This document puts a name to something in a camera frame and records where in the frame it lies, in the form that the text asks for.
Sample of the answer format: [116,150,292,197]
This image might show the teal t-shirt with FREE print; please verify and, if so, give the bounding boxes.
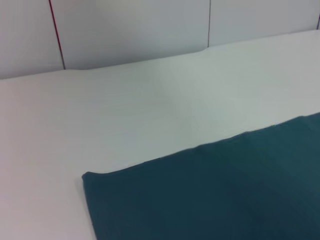
[81,112,320,240]

